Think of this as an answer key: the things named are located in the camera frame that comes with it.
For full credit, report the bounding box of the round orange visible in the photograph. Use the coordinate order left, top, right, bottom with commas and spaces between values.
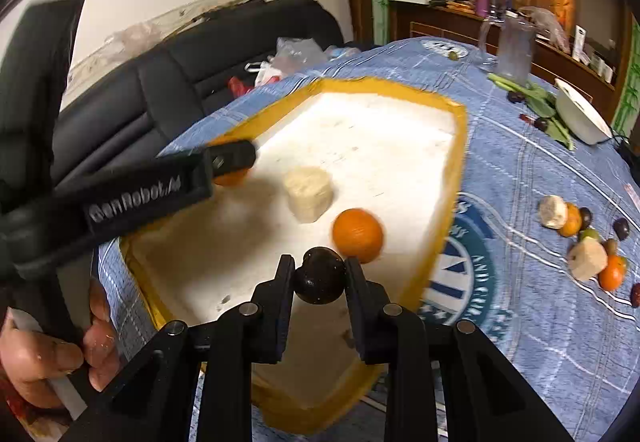
332, 208, 385, 264

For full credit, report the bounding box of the person's left hand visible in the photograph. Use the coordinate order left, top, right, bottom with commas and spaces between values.
0, 276, 122, 410

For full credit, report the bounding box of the white bowl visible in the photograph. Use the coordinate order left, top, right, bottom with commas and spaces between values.
554, 78, 613, 146

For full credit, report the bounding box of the white red plastic bag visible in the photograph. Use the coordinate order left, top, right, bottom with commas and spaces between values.
244, 61, 282, 89

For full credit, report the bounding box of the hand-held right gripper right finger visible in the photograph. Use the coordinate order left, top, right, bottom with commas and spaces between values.
344, 256, 576, 442

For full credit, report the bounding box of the white foam box yellow tape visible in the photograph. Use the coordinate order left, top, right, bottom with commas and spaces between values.
119, 77, 469, 436

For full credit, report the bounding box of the wooden sideboard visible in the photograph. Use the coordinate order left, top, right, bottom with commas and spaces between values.
389, 0, 623, 99

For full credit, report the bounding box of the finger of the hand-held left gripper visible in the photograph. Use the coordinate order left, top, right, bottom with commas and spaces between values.
202, 138, 259, 181

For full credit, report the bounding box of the black leather sofa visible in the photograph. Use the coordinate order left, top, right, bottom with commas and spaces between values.
50, 0, 346, 184

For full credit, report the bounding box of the blue printed tablecloth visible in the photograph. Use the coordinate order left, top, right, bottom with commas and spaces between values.
97, 36, 640, 442

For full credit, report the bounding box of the green leafy vegetable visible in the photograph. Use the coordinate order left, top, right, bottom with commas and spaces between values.
487, 73, 577, 151

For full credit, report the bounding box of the crumpled clear plastic bag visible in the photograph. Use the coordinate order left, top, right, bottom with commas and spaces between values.
519, 6, 572, 50

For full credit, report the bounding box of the clear plastic pitcher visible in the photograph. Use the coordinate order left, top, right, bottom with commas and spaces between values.
494, 11, 538, 86

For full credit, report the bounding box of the small orange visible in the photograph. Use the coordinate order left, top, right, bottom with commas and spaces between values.
212, 167, 249, 188
598, 255, 628, 292
558, 203, 583, 238

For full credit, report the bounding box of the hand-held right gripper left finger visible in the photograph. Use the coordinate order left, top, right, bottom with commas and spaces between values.
60, 255, 296, 442

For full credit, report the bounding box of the peeled banana chunk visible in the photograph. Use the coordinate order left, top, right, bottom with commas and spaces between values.
567, 237, 609, 282
538, 195, 569, 229
283, 167, 334, 223

